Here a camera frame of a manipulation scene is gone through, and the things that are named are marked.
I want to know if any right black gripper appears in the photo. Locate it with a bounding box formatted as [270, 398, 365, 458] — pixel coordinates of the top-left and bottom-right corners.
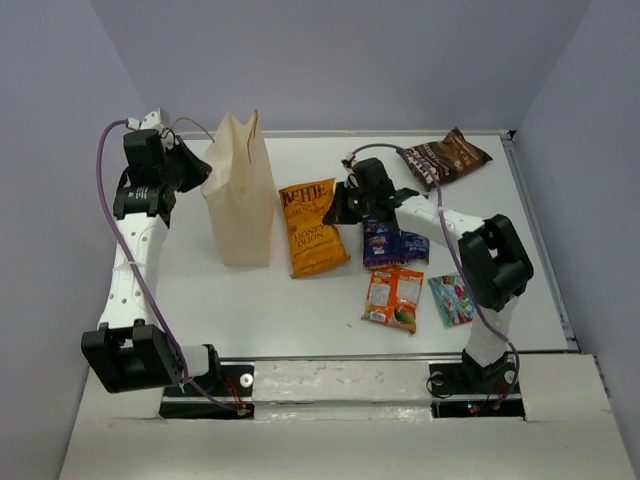
[322, 181, 375, 225]

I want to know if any orange Kettle chips bag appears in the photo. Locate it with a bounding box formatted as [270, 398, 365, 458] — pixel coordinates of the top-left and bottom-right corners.
[279, 178, 350, 278]

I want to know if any cream paper bag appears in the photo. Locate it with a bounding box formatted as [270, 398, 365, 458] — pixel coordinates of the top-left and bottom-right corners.
[201, 111, 277, 267]

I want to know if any blue purple candy bag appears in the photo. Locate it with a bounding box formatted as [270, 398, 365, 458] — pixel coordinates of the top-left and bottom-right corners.
[362, 217, 430, 270]

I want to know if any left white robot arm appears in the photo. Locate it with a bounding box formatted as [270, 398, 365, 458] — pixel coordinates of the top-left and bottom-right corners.
[81, 121, 221, 395]

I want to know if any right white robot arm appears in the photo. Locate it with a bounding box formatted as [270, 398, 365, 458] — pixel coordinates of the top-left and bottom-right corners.
[323, 157, 534, 398]

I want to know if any brown Kettle chips bag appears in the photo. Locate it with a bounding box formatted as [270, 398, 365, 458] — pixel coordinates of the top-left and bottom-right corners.
[399, 127, 493, 192]

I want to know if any orange candy bag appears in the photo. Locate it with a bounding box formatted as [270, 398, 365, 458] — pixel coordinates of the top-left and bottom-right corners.
[361, 267, 424, 335]

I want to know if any teal Fox's candy bag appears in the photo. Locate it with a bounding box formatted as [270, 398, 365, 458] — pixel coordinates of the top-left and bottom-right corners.
[428, 274, 474, 328]

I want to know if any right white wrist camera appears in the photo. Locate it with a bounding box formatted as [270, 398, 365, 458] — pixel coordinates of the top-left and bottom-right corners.
[341, 155, 359, 189]

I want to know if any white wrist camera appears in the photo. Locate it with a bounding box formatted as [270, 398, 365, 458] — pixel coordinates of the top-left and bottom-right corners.
[341, 155, 359, 189]
[126, 108, 169, 132]

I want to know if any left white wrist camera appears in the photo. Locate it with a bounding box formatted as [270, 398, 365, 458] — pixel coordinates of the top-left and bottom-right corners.
[126, 108, 169, 132]

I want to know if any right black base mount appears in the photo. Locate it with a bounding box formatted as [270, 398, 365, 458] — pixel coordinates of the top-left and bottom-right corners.
[425, 362, 525, 419]

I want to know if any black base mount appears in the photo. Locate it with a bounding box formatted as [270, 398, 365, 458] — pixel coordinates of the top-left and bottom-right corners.
[425, 362, 525, 419]
[159, 362, 255, 420]

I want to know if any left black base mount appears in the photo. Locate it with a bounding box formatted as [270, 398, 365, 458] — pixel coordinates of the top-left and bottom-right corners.
[159, 362, 255, 420]

